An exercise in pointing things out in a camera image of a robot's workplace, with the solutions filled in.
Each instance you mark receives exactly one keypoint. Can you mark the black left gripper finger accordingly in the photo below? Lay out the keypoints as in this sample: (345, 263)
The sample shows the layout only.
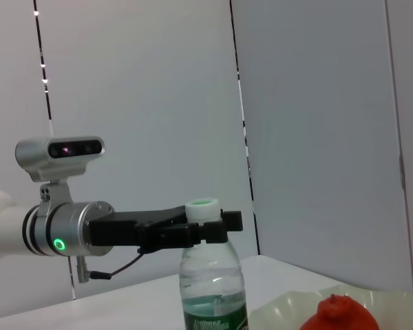
(179, 235)
(233, 220)

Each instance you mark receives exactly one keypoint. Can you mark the red-orange orange fruit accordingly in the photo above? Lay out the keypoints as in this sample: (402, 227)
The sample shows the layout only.
(340, 316)

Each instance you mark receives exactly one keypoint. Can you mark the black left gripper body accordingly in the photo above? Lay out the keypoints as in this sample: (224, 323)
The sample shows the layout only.
(124, 228)

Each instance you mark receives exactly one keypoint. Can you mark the clear water bottle green label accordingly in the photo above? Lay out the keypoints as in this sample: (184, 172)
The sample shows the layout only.
(210, 285)

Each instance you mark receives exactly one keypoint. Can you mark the green glass fruit plate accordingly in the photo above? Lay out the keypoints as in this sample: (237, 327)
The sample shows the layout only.
(296, 306)

